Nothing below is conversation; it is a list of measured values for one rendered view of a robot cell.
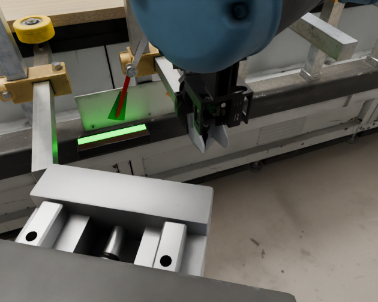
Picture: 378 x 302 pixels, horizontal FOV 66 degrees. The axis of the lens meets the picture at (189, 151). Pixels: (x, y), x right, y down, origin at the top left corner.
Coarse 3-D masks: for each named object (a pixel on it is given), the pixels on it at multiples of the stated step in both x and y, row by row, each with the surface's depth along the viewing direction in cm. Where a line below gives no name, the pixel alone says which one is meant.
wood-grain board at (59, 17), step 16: (0, 0) 77; (16, 0) 77; (32, 0) 77; (48, 0) 77; (64, 0) 77; (80, 0) 77; (96, 0) 77; (112, 0) 77; (16, 16) 69; (48, 16) 69; (64, 16) 71; (80, 16) 72; (96, 16) 73; (112, 16) 74
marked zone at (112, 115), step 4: (120, 92) 66; (120, 96) 67; (116, 100) 67; (124, 100) 68; (116, 104) 68; (124, 104) 69; (112, 108) 68; (116, 108) 69; (124, 108) 70; (112, 112) 69; (124, 112) 70; (108, 116) 69; (112, 116) 70; (120, 116) 71; (124, 116) 71
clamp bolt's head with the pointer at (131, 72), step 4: (128, 64) 62; (132, 68) 61; (128, 72) 61; (132, 72) 62; (128, 80) 64; (124, 84) 65; (124, 88) 65; (124, 92) 66; (124, 96) 67; (120, 100) 67; (120, 104) 68; (120, 108) 69; (116, 112) 69; (120, 112) 69; (116, 116) 70
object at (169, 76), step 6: (156, 60) 62; (162, 60) 62; (156, 66) 64; (162, 66) 61; (168, 66) 61; (162, 72) 59; (168, 72) 59; (174, 72) 59; (162, 78) 61; (168, 78) 57; (174, 78) 57; (168, 84) 57; (174, 84) 56; (168, 90) 58; (174, 90) 54; (174, 96) 55; (174, 102) 56
